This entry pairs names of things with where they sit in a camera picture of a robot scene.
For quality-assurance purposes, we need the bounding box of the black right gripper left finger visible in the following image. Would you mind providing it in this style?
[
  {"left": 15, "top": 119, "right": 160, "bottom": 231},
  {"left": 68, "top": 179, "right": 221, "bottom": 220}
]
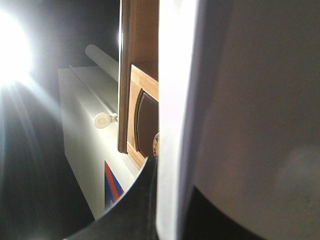
[{"left": 66, "top": 156, "right": 159, "bottom": 240}]

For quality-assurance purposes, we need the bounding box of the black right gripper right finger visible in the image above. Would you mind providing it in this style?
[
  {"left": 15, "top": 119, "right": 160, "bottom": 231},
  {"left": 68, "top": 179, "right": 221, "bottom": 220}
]
[{"left": 182, "top": 187, "right": 261, "bottom": 240}]

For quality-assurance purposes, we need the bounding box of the white paper sheet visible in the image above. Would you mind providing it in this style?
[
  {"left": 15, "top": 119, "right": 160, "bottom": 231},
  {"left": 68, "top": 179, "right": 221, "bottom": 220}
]
[{"left": 156, "top": 0, "right": 320, "bottom": 240}]

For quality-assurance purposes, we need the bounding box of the wooden shelf unit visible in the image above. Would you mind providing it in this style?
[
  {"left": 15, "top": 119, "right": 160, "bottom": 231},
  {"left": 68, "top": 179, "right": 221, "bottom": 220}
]
[{"left": 117, "top": 0, "right": 160, "bottom": 169}]

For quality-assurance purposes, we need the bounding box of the white cabinet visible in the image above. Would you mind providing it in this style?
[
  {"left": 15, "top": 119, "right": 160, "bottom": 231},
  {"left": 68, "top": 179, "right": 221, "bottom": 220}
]
[{"left": 58, "top": 66, "right": 139, "bottom": 220}]

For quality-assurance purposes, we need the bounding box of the white roller blind tube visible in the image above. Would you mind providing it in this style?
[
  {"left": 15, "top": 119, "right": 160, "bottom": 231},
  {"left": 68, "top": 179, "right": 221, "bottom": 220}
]
[{"left": 85, "top": 44, "right": 119, "bottom": 82}]

